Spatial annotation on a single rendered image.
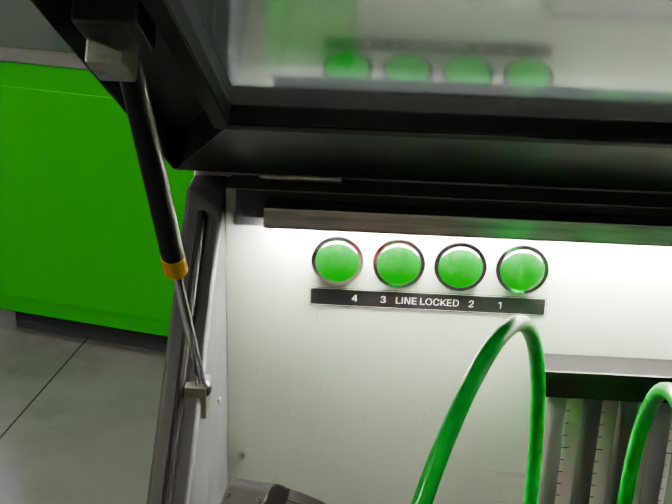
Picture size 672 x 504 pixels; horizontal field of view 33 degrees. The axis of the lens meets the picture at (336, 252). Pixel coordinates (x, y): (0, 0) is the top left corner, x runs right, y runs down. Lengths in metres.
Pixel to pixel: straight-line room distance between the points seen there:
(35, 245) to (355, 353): 2.86
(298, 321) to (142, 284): 2.67
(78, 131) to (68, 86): 0.15
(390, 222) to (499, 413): 0.25
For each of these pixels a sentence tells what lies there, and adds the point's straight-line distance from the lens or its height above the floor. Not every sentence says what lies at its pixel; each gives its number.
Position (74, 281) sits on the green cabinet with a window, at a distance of 3.92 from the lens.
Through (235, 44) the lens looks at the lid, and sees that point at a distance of 0.77.
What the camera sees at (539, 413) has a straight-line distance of 1.07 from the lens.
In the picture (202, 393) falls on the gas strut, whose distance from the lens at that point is 1.01.
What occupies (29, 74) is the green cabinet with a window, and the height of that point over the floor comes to 0.94.
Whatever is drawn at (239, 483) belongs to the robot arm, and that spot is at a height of 1.41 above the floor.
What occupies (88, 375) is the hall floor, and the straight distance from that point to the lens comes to 3.81.
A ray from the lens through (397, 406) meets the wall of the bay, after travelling 1.18.
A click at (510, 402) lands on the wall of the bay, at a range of 1.18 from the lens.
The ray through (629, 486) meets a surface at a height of 1.22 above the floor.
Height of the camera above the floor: 1.81
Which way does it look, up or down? 22 degrees down
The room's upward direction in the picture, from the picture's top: 2 degrees clockwise
